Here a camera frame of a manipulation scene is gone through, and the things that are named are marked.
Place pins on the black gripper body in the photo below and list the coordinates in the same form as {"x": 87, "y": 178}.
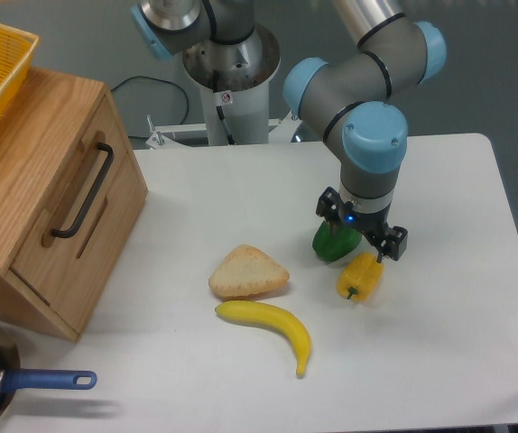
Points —
{"x": 363, "y": 214}

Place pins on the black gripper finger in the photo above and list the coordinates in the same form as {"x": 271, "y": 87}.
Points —
{"x": 327, "y": 208}
{"x": 389, "y": 241}

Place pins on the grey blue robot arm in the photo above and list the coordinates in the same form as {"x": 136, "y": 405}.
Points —
{"x": 346, "y": 106}

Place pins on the wooden drawer cabinet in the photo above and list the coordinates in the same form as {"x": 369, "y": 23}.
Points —
{"x": 38, "y": 134}

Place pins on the green bell pepper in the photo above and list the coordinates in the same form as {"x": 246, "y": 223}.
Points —
{"x": 332, "y": 242}

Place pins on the yellow bell pepper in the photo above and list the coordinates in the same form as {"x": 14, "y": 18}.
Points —
{"x": 360, "y": 278}

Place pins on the triangular bread piece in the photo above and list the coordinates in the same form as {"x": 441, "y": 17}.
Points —
{"x": 245, "y": 272}

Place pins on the yellow banana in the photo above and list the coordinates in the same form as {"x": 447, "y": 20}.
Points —
{"x": 257, "y": 314}

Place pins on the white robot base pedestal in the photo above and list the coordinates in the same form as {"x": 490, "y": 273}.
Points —
{"x": 233, "y": 83}

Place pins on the white table clamp bracket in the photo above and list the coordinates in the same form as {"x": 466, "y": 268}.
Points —
{"x": 173, "y": 136}

